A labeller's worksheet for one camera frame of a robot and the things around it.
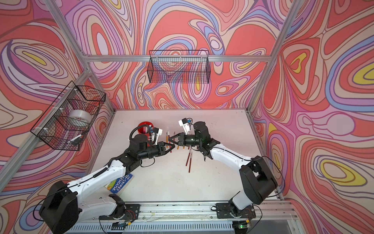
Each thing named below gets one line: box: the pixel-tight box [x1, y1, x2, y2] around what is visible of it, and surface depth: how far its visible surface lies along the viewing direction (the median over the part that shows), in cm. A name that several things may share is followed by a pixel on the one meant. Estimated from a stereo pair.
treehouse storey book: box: [104, 173, 134, 195], surface depth 81 cm
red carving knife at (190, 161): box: [188, 152, 193, 174], surface depth 93 cm
